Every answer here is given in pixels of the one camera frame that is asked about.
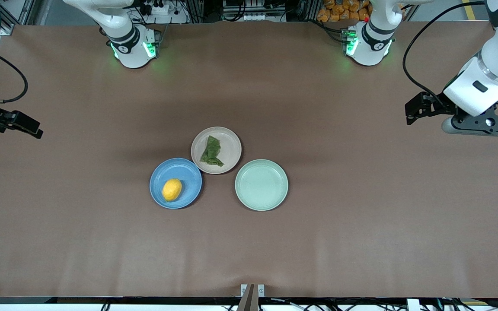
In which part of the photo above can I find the yellow lemon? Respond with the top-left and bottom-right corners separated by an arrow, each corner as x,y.
162,178 -> 183,202

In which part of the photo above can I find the green lettuce leaf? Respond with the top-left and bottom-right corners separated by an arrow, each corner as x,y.
200,135 -> 225,168

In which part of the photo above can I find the bag of orange items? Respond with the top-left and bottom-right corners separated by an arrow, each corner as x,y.
317,0 -> 373,23

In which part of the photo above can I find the brown table mat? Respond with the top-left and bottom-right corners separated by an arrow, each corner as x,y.
0,21 -> 498,298

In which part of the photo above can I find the blue plate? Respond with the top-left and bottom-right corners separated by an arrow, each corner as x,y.
150,158 -> 203,209

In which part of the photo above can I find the pale green plate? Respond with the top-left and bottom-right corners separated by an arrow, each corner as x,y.
235,159 -> 289,212

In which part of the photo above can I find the white power strip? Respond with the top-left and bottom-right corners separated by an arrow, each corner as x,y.
139,0 -> 172,16

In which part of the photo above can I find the beige plate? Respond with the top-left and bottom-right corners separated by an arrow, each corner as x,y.
191,127 -> 242,175

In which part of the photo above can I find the aluminium frame profile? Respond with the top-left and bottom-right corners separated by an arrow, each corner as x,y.
0,0 -> 38,36

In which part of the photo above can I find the metal bracket with bar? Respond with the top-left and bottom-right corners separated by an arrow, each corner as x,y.
240,283 -> 265,311

